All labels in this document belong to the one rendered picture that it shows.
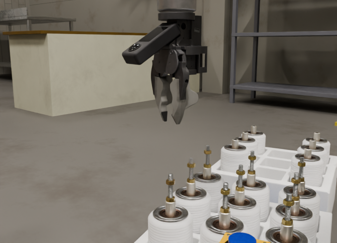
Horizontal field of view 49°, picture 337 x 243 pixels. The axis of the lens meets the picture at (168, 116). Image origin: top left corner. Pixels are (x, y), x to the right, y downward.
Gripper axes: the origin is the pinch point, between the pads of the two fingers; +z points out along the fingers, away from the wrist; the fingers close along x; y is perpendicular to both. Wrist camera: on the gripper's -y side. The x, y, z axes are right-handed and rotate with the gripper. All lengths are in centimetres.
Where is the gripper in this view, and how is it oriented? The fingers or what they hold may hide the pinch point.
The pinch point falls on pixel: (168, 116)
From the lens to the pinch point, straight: 73.4
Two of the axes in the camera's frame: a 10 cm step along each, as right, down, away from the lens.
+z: 0.0, 9.8, 2.0
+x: -6.5, -1.5, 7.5
